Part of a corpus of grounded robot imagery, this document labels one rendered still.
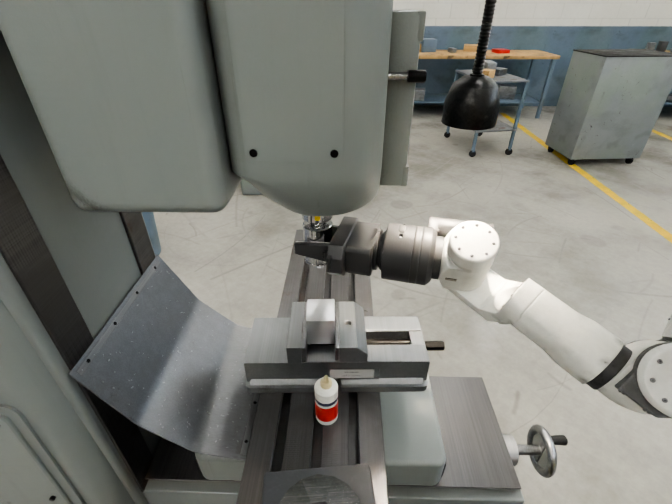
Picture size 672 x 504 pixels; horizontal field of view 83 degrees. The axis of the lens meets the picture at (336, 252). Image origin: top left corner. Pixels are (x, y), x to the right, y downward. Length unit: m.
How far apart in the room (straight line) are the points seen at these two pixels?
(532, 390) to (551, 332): 1.61
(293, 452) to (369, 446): 0.13
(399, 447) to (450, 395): 0.26
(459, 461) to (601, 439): 1.23
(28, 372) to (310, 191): 0.47
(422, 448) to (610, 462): 1.31
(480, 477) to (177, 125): 0.85
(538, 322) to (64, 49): 0.60
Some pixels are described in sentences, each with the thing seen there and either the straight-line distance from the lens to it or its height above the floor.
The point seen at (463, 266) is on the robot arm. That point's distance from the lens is 0.54.
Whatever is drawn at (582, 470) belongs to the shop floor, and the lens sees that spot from 2.00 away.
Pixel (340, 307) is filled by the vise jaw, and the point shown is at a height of 1.04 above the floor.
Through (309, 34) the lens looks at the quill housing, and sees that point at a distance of 0.42.
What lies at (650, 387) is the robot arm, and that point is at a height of 1.22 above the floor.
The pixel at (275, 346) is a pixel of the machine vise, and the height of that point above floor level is 1.00.
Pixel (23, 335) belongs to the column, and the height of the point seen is 1.18.
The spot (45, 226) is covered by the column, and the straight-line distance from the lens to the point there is 0.66.
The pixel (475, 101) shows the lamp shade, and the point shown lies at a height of 1.45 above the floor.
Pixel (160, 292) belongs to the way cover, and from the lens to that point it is 0.88.
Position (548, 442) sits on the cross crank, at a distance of 1.12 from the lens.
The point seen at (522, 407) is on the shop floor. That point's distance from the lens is 2.07.
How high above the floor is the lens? 1.56
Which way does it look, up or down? 34 degrees down
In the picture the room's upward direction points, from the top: straight up
